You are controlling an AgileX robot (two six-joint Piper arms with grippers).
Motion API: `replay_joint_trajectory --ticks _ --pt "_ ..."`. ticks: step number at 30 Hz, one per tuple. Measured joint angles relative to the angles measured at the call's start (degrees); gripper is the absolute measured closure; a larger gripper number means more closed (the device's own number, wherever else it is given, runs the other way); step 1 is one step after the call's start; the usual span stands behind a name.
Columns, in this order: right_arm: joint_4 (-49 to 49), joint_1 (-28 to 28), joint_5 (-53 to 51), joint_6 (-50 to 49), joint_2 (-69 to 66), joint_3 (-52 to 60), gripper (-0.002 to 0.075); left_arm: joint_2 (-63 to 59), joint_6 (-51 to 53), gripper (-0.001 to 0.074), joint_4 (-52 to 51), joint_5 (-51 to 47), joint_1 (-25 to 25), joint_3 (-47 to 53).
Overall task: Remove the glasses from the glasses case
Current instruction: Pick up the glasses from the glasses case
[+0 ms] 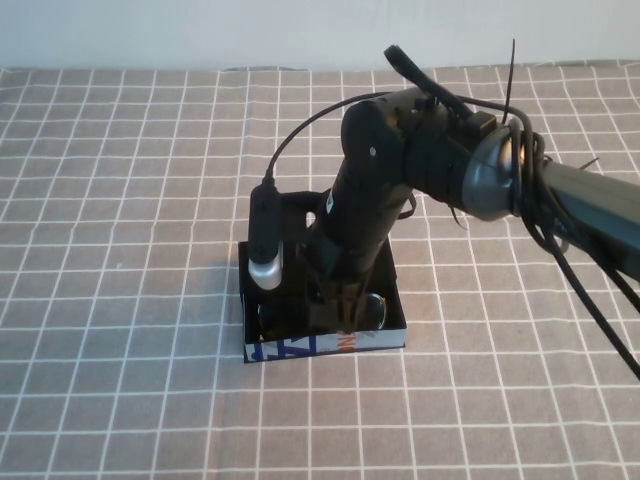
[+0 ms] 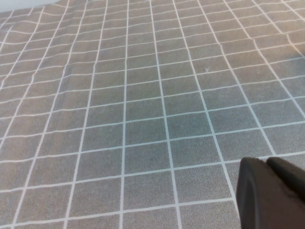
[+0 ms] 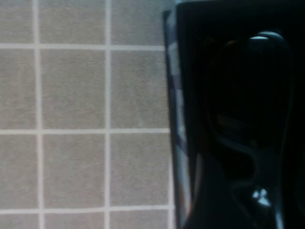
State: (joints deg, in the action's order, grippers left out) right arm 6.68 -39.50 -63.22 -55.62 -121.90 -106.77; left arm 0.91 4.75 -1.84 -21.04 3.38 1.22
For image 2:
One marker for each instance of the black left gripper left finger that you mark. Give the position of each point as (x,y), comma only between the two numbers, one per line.
(259,200)

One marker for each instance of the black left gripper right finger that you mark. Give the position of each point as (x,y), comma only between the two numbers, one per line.
(288,174)

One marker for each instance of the grey white-checked tablecloth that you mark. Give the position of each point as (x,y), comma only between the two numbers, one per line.
(119,95)

